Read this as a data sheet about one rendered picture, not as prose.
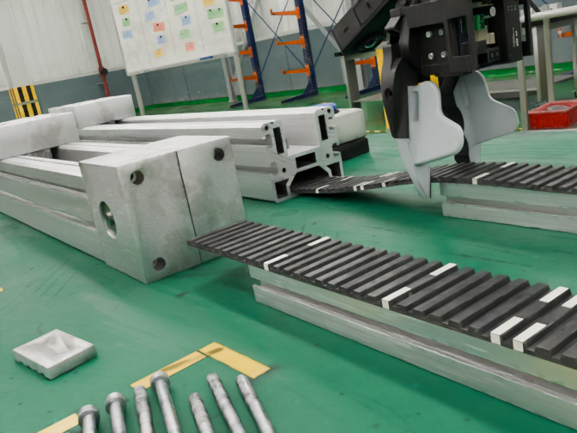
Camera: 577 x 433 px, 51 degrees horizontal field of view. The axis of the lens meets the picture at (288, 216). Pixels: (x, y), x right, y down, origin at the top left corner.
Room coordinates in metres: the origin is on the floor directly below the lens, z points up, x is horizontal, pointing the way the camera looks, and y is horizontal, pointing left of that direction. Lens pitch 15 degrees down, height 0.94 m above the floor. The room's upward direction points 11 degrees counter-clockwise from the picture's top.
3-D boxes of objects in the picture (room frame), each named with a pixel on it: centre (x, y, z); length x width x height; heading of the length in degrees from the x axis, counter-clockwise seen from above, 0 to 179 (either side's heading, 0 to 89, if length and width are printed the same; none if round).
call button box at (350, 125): (0.83, -0.06, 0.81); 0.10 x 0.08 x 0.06; 124
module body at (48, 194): (0.88, 0.35, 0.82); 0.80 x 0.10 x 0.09; 34
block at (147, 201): (0.52, 0.09, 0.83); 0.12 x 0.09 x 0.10; 124
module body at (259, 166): (0.99, 0.19, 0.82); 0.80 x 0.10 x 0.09; 34
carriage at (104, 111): (1.20, 0.33, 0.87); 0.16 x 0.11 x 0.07; 34
